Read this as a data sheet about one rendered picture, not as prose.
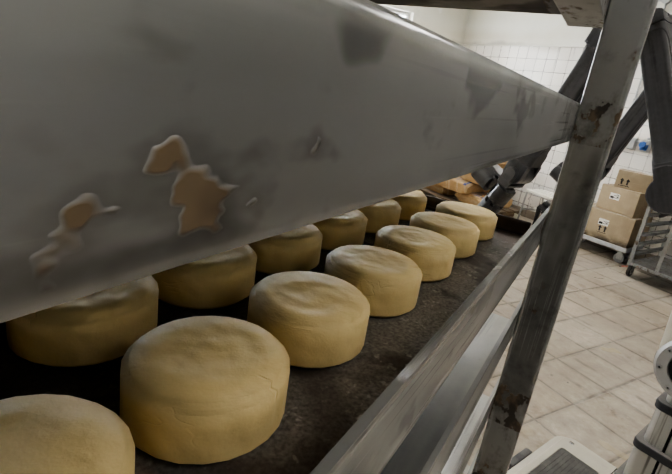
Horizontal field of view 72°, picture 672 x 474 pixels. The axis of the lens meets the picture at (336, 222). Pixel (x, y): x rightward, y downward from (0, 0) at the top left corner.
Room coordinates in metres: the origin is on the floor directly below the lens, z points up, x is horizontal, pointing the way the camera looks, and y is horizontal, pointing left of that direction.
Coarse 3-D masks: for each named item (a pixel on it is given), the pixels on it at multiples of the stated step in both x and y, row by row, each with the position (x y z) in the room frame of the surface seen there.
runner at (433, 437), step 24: (480, 336) 0.37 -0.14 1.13; (504, 336) 0.32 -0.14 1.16; (480, 360) 0.33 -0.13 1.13; (456, 384) 0.29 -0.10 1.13; (480, 384) 0.27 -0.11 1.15; (432, 408) 0.26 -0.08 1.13; (456, 408) 0.26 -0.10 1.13; (432, 432) 0.24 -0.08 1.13; (456, 432) 0.22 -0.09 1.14; (408, 456) 0.21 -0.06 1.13; (432, 456) 0.19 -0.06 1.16
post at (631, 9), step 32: (640, 0) 0.37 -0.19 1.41; (608, 32) 0.38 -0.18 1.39; (640, 32) 0.37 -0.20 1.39; (608, 64) 0.38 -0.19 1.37; (608, 96) 0.37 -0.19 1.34; (576, 128) 0.38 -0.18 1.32; (608, 128) 0.37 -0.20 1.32; (576, 160) 0.38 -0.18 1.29; (576, 192) 0.37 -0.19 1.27; (576, 224) 0.37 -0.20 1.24; (544, 256) 0.38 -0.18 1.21; (544, 288) 0.37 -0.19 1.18; (544, 320) 0.37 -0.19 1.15; (512, 352) 0.38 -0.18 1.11; (544, 352) 0.37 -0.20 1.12; (512, 384) 0.38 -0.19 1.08; (512, 416) 0.37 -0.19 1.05; (480, 448) 0.38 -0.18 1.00; (512, 448) 0.37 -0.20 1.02
